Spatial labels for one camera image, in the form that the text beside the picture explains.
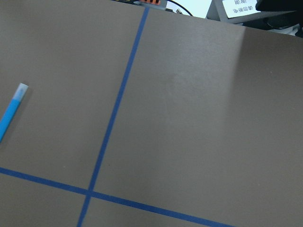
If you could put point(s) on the blue highlighter pen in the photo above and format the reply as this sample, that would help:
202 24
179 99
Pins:
12 109

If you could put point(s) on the black box with label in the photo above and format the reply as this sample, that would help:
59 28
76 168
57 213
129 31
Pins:
238 11

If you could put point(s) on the brown paper table mat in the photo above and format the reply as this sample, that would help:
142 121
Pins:
136 117

